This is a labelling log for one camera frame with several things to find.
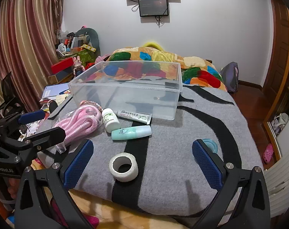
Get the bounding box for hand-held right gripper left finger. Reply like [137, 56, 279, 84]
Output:
[14, 139, 95, 229]

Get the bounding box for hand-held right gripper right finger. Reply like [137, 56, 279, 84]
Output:
[191, 139, 272, 229]

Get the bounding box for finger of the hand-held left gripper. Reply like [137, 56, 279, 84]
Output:
[0, 110, 46, 137]
[23, 127, 67, 150]

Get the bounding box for clear tape roll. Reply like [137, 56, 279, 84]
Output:
[202, 138, 219, 154]

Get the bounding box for black chair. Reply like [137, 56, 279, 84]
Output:
[0, 72, 24, 121]

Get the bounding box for blue notebook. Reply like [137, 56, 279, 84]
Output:
[40, 83, 70, 103]

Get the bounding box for grey black striped blanket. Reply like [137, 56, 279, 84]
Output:
[37, 85, 264, 223]

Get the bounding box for white pill bottle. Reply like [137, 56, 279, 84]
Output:
[102, 108, 121, 132]

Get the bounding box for white cloth tape roll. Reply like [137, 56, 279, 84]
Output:
[109, 152, 138, 183]

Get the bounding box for red box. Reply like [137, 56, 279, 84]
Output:
[51, 57, 75, 75]

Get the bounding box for mint green bottle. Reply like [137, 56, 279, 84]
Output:
[111, 125, 152, 141]

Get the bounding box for pink clog shoe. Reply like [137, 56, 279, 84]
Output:
[263, 144, 274, 164]

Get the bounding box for pink bunny figure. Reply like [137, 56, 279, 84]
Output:
[73, 56, 85, 76]

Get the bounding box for white ointment tube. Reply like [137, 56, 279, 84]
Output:
[117, 110, 153, 125]

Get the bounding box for pink striped curtain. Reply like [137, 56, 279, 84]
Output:
[0, 0, 72, 116]

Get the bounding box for white ribbed panel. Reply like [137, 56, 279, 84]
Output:
[263, 145, 289, 218]

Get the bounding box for green gift box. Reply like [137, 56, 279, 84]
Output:
[75, 48, 97, 64]

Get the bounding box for white sneakers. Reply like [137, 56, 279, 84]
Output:
[271, 113, 289, 134]

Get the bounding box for clear plastic storage box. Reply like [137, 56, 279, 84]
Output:
[68, 61, 184, 120]

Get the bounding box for purple backpack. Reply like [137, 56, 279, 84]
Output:
[219, 62, 239, 94]

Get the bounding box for colourful patterned quilt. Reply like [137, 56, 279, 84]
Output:
[106, 46, 228, 91]

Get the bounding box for grey plush toy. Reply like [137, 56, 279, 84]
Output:
[73, 27, 101, 53]

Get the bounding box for wooden cabinet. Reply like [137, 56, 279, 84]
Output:
[263, 68, 289, 159]

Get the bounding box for yellow pillow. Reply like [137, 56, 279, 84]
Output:
[143, 42, 164, 51]

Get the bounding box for wooden door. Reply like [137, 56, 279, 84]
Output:
[261, 0, 289, 89]

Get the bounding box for pink rope bundle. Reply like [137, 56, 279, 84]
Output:
[54, 101, 104, 146]

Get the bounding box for small black wall screen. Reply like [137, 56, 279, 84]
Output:
[138, 0, 170, 17]

